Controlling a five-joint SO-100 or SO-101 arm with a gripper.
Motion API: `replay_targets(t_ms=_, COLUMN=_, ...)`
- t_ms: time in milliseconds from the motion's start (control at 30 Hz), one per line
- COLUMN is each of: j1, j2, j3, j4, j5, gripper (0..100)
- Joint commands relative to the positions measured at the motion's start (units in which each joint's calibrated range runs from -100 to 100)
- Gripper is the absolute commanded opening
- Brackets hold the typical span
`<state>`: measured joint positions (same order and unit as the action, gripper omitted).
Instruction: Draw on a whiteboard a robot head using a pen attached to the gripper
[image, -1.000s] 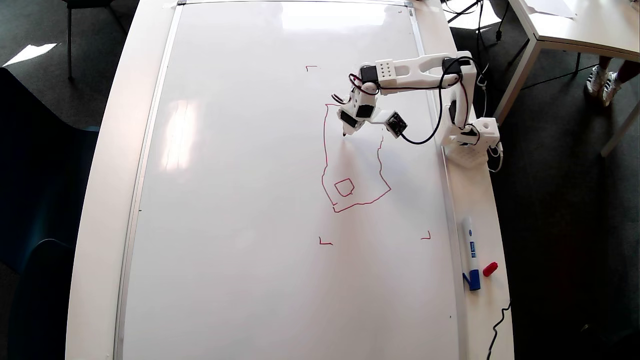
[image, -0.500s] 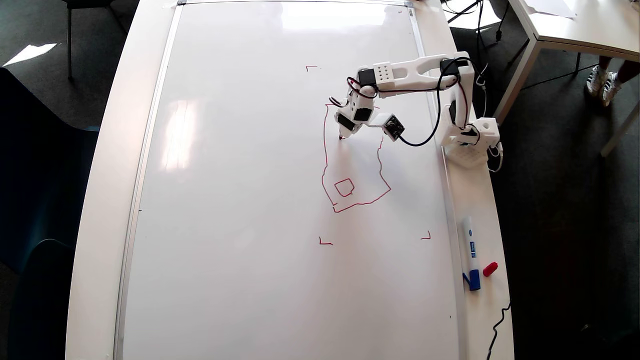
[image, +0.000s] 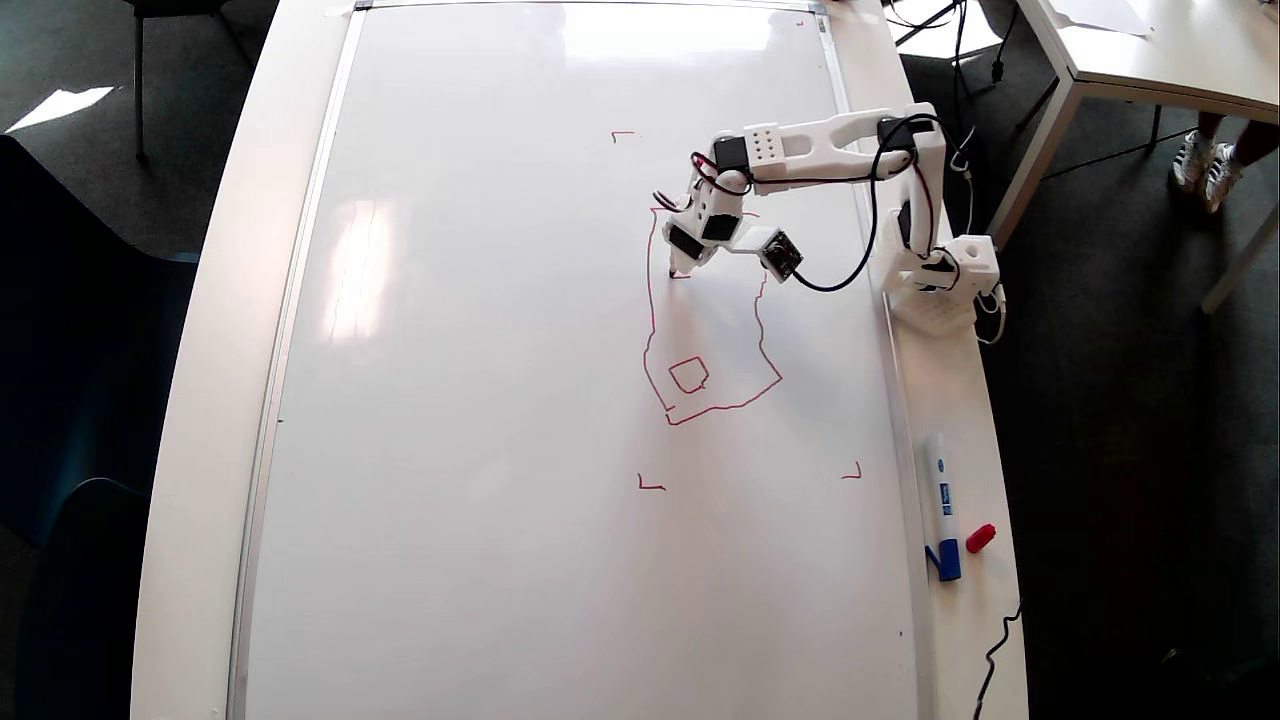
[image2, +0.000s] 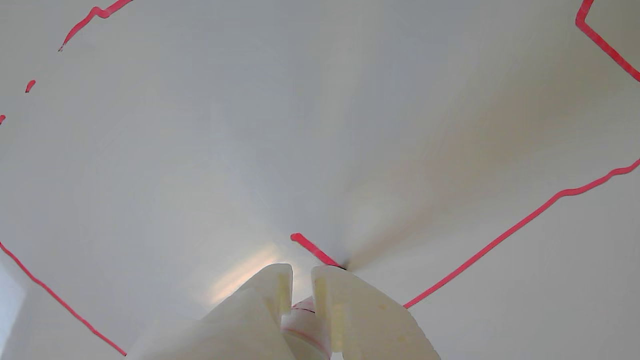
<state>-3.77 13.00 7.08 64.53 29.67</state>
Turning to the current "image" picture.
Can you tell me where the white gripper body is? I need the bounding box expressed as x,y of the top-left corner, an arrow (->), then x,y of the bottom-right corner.
665,175 -> 746,263

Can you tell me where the large whiteboard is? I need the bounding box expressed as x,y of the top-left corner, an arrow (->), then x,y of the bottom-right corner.
228,0 -> 936,720

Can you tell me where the white blue whiteboard marker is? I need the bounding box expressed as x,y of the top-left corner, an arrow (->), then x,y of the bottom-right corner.
922,433 -> 963,583

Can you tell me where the white sneaker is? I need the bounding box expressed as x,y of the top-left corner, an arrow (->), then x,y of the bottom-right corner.
1204,143 -> 1246,215
1172,130 -> 1213,193

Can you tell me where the white side table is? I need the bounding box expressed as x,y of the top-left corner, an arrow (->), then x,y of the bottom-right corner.
985,0 -> 1280,314

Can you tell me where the black chair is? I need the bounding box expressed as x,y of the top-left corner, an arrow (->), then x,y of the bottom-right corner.
125,0 -> 236,161

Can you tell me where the dark blue chair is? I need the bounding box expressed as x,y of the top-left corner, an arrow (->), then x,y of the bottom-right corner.
0,135 -> 201,546
18,478 -> 151,720

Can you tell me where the black camera cable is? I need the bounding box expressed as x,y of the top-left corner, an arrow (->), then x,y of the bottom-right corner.
793,112 -> 946,294

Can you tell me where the white perforated base plate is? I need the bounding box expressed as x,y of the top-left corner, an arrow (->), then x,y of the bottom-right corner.
888,285 -> 979,338

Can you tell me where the white base cable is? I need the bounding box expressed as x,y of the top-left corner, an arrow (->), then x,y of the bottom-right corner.
975,283 -> 1008,346

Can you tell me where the black cable with plug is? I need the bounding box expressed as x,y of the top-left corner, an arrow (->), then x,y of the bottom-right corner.
990,0 -> 1021,83

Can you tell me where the thin black floor cable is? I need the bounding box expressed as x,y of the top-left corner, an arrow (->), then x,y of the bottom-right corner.
1040,128 -> 1196,181

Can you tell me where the black cable on table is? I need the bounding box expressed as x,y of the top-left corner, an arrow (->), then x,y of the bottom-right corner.
972,600 -> 1023,720

